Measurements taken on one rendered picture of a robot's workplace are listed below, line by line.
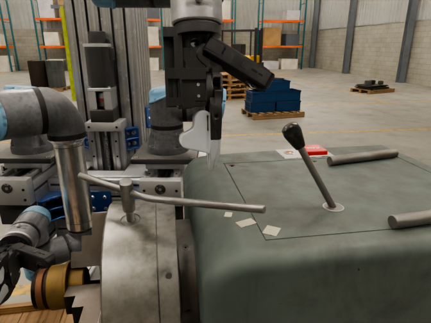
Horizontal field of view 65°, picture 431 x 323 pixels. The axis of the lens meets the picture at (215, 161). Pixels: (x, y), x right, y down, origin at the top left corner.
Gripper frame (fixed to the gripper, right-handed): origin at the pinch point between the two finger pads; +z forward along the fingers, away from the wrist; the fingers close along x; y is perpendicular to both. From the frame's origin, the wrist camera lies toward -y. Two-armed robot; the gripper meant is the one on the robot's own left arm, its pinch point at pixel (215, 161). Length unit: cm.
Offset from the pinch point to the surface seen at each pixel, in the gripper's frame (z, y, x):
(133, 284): 19.1, 13.7, -0.4
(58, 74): -166, 357, -1203
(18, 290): 102, 107, -176
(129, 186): 4.0, 13.8, -3.9
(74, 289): 23.8, 25.4, -10.4
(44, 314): 41, 40, -34
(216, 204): 5.7, 0.7, 4.1
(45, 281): 22.6, 31.0, -12.5
